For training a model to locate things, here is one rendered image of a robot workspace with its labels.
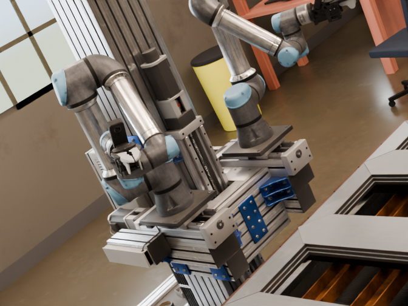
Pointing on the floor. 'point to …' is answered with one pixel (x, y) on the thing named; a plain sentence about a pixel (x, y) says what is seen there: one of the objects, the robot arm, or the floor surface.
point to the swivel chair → (394, 50)
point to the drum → (215, 82)
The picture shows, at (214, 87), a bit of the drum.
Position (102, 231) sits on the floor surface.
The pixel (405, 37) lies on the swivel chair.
